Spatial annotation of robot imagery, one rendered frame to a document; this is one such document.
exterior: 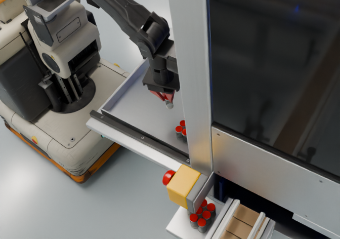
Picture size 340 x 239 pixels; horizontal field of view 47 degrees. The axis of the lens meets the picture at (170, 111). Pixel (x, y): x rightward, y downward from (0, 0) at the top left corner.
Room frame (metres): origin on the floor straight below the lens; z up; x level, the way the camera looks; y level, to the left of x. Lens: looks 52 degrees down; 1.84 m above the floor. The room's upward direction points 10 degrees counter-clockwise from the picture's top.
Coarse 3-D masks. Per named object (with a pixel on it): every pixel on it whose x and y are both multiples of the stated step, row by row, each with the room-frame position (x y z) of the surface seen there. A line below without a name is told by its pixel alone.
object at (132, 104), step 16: (144, 64) 0.94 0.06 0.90; (128, 80) 0.87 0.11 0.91; (112, 96) 0.81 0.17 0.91; (128, 96) 0.83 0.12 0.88; (144, 96) 0.82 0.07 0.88; (176, 96) 0.79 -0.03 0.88; (112, 112) 0.78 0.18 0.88; (128, 112) 0.76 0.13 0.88; (144, 112) 0.75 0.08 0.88; (160, 112) 0.74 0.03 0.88; (176, 112) 0.73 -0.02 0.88; (144, 128) 0.69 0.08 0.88; (160, 128) 0.68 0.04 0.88; (176, 144) 0.62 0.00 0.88
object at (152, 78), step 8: (152, 72) 0.70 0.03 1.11; (160, 72) 0.68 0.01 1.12; (168, 72) 0.69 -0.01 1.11; (144, 80) 0.71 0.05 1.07; (152, 80) 0.71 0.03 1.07; (160, 80) 0.69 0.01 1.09; (168, 80) 0.69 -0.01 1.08; (176, 80) 0.69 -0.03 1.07; (168, 88) 0.67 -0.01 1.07; (176, 88) 0.66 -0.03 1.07
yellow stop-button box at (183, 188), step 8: (184, 168) 0.45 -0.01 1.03; (176, 176) 0.43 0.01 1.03; (184, 176) 0.43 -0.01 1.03; (192, 176) 0.43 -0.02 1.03; (200, 176) 0.42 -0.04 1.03; (168, 184) 0.42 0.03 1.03; (176, 184) 0.41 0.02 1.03; (184, 184) 0.41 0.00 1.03; (192, 184) 0.41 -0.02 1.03; (200, 184) 0.40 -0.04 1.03; (168, 192) 0.41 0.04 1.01; (176, 192) 0.40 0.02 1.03; (184, 192) 0.39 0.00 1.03; (192, 192) 0.39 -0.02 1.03; (176, 200) 0.40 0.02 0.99; (184, 200) 0.38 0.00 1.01; (192, 200) 0.37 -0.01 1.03; (192, 208) 0.37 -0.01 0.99
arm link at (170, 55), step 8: (160, 16) 0.74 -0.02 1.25; (168, 40) 0.71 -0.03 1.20; (144, 48) 0.67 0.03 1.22; (160, 48) 0.69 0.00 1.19; (168, 48) 0.68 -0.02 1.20; (144, 56) 0.69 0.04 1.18; (152, 56) 0.67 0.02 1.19; (160, 56) 0.67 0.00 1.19; (168, 56) 0.66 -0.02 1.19; (168, 64) 0.66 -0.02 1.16; (176, 64) 0.65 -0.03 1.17; (176, 72) 0.65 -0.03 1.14
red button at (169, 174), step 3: (168, 171) 0.46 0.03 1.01; (171, 171) 0.46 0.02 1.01; (165, 174) 0.45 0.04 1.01; (168, 174) 0.45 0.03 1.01; (171, 174) 0.45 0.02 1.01; (174, 174) 0.45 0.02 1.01; (165, 177) 0.45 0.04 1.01; (168, 177) 0.44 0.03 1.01; (171, 177) 0.44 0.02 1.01; (162, 180) 0.45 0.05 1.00; (165, 180) 0.44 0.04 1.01; (168, 180) 0.44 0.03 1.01; (165, 183) 0.44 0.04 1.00
